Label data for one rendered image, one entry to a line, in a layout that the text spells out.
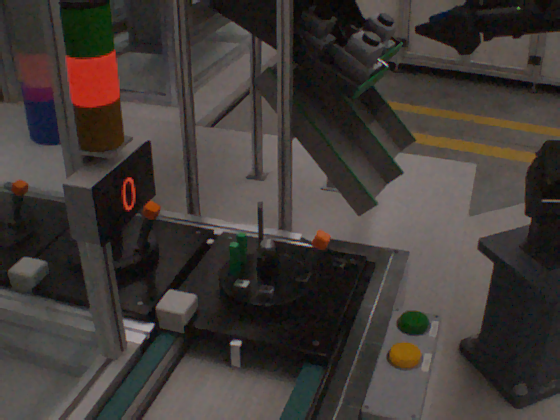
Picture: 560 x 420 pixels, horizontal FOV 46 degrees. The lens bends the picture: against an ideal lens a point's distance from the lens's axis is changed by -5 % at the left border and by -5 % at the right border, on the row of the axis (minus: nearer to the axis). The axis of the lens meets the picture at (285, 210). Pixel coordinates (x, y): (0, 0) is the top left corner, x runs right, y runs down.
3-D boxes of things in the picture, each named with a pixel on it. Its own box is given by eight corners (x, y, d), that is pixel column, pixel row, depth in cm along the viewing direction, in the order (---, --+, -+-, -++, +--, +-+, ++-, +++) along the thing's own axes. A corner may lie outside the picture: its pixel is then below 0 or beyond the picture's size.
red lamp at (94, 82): (128, 92, 70) (124, 47, 68) (103, 109, 66) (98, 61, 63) (89, 88, 71) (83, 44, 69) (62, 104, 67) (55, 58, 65)
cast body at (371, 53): (375, 79, 110) (394, 44, 105) (363, 86, 106) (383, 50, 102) (334, 50, 111) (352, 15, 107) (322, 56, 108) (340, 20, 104)
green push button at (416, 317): (429, 323, 93) (431, 312, 92) (425, 341, 90) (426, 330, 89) (401, 318, 94) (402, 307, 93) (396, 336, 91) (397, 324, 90)
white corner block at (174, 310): (200, 316, 95) (198, 293, 93) (187, 336, 91) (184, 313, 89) (170, 310, 96) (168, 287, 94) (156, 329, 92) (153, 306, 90)
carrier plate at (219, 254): (366, 266, 106) (367, 254, 105) (326, 367, 86) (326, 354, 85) (223, 240, 112) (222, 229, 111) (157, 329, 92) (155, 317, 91)
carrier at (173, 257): (215, 239, 113) (210, 171, 106) (147, 327, 93) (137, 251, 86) (91, 216, 119) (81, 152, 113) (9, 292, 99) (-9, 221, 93)
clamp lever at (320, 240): (311, 274, 96) (332, 234, 92) (307, 282, 94) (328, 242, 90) (288, 262, 96) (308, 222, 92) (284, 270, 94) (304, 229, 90)
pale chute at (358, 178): (386, 184, 121) (404, 172, 119) (358, 217, 111) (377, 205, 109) (288, 61, 120) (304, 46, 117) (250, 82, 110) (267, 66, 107)
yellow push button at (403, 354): (421, 355, 87) (423, 344, 86) (416, 376, 84) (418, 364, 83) (391, 350, 88) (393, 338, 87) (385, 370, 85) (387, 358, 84)
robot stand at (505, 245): (593, 379, 95) (629, 268, 85) (515, 410, 90) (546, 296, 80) (529, 322, 107) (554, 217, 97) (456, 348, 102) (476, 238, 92)
